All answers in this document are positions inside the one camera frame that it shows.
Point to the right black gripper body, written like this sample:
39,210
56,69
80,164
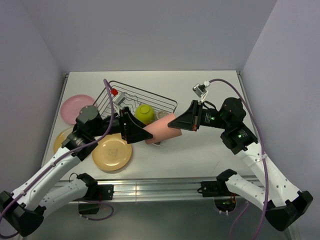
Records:
211,117

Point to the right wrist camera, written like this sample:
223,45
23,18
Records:
201,90

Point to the aluminium front rail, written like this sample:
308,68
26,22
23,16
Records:
155,190

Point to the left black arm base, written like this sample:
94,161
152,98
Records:
100,192

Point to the small patterned glass cup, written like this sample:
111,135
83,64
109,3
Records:
161,114

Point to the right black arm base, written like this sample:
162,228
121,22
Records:
225,201

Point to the cream yellow floral plate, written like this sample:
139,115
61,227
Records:
61,137

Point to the pink plastic cup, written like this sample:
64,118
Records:
160,130

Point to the metal wire dish rack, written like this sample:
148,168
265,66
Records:
134,97

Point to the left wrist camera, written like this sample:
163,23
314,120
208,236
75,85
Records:
118,97

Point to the lime green bowl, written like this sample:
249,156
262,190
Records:
145,113

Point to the orange plastic plate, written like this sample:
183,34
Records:
112,153

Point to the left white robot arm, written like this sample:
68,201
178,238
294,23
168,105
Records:
26,207

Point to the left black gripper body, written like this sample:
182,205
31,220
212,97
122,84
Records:
115,126

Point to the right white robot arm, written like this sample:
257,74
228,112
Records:
282,201

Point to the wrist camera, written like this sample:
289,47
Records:
118,97
201,90

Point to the pink plastic plate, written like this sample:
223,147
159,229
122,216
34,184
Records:
71,107

